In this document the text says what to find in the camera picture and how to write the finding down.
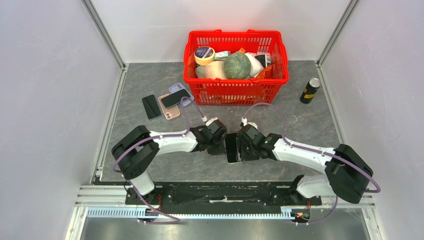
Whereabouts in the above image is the pink phone case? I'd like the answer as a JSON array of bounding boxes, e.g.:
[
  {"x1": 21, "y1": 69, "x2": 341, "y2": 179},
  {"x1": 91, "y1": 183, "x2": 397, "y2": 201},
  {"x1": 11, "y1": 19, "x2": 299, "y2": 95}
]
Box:
[{"x1": 158, "y1": 93, "x2": 181, "y2": 120}]

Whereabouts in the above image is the dark green smartphone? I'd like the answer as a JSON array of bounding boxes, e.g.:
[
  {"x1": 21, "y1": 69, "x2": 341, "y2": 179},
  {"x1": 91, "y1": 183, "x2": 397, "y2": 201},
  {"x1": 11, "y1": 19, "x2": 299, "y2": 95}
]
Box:
[{"x1": 160, "y1": 89, "x2": 191, "y2": 108}]

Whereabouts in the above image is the black smartphone silver edge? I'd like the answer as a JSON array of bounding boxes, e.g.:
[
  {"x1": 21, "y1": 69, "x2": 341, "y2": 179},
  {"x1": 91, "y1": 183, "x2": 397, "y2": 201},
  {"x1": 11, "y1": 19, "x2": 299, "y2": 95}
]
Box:
[{"x1": 225, "y1": 133, "x2": 239, "y2": 164}]

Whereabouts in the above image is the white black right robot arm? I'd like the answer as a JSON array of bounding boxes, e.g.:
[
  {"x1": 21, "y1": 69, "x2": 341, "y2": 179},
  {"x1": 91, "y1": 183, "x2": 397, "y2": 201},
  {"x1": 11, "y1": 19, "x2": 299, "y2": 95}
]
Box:
[{"x1": 236, "y1": 124, "x2": 374, "y2": 205}]

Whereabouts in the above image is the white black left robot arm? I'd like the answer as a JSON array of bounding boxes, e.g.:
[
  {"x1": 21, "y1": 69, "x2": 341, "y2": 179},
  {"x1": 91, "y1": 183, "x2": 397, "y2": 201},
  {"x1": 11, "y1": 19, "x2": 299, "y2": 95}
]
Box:
[{"x1": 111, "y1": 117, "x2": 227, "y2": 204}]

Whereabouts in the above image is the lilac phone case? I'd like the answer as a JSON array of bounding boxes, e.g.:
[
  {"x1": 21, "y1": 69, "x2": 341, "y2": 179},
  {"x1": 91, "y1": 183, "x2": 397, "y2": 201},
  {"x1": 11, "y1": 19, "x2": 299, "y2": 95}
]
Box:
[{"x1": 168, "y1": 82, "x2": 194, "y2": 107}]

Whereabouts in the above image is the red plastic shopping basket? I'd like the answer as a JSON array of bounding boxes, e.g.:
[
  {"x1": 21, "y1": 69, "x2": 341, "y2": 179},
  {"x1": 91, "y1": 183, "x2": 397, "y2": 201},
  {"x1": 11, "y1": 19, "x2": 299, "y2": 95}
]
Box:
[{"x1": 183, "y1": 29, "x2": 289, "y2": 106}]

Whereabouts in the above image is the dark smartphone on table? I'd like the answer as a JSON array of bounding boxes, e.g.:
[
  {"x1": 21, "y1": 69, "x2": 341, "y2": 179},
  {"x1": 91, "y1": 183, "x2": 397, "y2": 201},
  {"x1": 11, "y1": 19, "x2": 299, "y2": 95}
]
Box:
[{"x1": 142, "y1": 94, "x2": 162, "y2": 120}]

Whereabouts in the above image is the beige paper bag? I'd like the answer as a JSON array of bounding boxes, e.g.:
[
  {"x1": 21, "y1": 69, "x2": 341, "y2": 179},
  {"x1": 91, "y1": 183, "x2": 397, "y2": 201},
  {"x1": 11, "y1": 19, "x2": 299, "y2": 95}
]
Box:
[{"x1": 195, "y1": 60, "x2": 226, "y2": 80}]

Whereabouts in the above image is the orange snack packet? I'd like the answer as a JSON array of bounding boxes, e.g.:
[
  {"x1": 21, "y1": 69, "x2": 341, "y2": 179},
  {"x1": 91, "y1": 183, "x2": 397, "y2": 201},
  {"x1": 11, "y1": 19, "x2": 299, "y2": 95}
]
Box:
[{"x1": 255, "y1": 65, "x2": 273, "y2": 80}]

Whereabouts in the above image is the green patterned ball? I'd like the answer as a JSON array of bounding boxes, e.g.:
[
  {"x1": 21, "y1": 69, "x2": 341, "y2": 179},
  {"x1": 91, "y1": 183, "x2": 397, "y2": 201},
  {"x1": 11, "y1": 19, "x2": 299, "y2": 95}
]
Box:
[{"x1": 222, "y1": 52, "x2": 252, "y2": 79}]

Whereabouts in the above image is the white plastic bag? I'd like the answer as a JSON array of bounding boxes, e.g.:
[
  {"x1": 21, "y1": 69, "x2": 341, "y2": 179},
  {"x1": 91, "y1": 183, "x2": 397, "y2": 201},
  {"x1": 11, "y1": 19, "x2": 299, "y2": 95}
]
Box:
[{"x1": 244, "y1": 53, "x2": 264, "y2": 78}]

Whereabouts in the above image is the black yellow drink can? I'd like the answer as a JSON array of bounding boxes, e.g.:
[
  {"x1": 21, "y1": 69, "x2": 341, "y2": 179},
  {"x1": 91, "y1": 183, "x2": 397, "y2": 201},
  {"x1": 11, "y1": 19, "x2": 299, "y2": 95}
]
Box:
[{"x1": 299, "y1": 77, "x2": 321, "y2": 104}]

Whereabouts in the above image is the masking tape roll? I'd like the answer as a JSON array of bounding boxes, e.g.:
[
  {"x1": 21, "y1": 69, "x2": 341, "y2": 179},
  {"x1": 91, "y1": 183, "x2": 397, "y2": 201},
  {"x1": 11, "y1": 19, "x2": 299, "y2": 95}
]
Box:
[{"x1": 193, "y1": 46, "x2": 216, "y2": 66}]

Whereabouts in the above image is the small teal box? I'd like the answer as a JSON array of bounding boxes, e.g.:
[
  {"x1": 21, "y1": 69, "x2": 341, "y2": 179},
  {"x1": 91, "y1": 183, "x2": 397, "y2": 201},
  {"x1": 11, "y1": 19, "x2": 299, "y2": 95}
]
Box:
[{"x1": 214, "y1": 50, "x2": 231, "y2": 61}]

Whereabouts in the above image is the black white packet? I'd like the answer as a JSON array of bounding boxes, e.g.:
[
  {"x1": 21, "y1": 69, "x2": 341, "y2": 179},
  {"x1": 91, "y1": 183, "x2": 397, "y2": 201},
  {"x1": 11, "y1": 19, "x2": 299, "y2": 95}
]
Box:
[{"x1": 255, "y1": 53, "x2": 273, "y2": 69}]

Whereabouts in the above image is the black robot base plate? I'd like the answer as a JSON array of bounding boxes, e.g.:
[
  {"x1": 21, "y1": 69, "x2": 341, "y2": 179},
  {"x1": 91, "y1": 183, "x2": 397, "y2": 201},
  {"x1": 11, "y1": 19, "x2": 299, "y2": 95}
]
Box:
[{"x1": 143, "y1": 181, "x2": 322, "y2": 215}]

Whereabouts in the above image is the slotted aluminium rail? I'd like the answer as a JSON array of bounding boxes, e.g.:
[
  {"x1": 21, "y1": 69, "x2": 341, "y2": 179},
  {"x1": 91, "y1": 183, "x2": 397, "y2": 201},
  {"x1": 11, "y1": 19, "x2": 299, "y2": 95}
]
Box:
[{"x1": 86, "y1": 206, "x2": 294, "y2": 220}]

